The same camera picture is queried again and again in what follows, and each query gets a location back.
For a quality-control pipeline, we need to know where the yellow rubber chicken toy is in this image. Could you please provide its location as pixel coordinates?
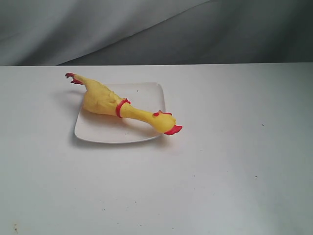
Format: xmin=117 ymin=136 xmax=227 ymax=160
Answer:
xmin=65 ymin=72 xmax=183 ymax=136

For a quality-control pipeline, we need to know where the white square plate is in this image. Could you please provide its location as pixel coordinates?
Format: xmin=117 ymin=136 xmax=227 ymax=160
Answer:
xmin=74 ymin=82 xmax=166 ymax=144

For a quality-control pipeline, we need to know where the grey backdrop cloth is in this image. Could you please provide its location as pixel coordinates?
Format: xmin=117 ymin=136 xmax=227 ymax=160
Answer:
xmin=0 ymin=0 xmax=313 ymax=66

